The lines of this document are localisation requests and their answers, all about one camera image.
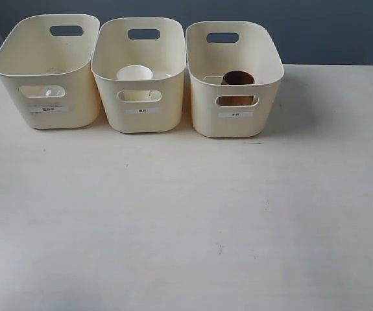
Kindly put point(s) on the white paper cup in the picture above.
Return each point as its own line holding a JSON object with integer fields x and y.
{"x": 135, "y": 73}

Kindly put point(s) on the clear bottle white cap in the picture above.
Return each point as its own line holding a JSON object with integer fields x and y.
{"x": 53, "y": 91}

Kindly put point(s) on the cream plastic bin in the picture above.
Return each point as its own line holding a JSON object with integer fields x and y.
{"x": 154, "y": 42}
{"x": 52, "y": 49}
{"x": 217, "y": 47}

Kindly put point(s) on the cream left plastic bin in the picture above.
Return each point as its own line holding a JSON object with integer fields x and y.
{"x": 52, "y": 49}

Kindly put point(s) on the cream middle plastic bin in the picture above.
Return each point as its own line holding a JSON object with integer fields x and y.
{"x": 154, "y": 42}

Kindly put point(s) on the brown wooden cup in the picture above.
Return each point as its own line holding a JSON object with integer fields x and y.
{"x": 237, "y": 78}

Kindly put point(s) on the cream right plastic bin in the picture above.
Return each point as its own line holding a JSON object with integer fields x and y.
{"x": 217, "y": 47}

